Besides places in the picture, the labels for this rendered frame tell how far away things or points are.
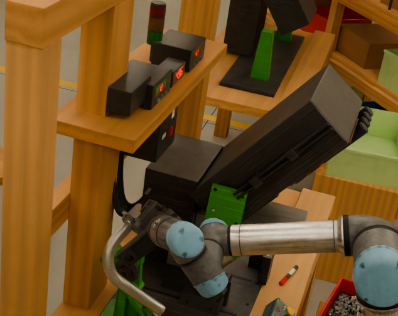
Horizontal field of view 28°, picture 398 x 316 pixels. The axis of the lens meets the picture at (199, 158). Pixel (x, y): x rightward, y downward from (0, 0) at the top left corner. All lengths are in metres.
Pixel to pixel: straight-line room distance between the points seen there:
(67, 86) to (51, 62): 4.51
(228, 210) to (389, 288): 0.85
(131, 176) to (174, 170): 2.50
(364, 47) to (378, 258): 3.76
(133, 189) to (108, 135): 2.85
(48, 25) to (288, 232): 0.71
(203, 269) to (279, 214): 0.90
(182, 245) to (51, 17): 0.56
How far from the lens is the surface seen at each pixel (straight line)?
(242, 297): 2.60
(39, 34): 1.69
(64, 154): 5.23
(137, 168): 5.13
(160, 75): 2.26
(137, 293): 2.08
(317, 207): 3.18
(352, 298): 2.76
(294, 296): 2.65
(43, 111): 1.76
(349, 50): 5.51
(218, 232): 1.87
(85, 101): 2.15
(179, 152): 2.66
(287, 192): 3.29
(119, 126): 2.10
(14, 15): 1.70
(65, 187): 2.32
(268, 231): 1.85
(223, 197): 2.43
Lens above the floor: 2.44
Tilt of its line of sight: 27 degrees down
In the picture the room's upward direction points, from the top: 9 degrees clockwise
